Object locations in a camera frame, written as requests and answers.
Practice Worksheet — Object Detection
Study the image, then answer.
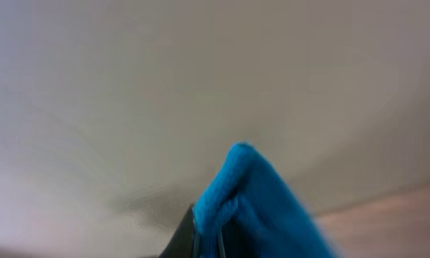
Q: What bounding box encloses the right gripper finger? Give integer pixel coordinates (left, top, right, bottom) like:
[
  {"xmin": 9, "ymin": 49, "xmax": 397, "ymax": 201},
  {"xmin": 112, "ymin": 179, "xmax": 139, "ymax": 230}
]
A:
[{"xmin": 159, "ymin": 206, "xmax": 201, "ymax": 258}]

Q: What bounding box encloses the blue t-shirt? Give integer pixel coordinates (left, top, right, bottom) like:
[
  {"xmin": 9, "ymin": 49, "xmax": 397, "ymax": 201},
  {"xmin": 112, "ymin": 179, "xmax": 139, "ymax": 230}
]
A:
[{"xmin": 193, "ymin": 143, "xmax": 335, "ymax": 258}]

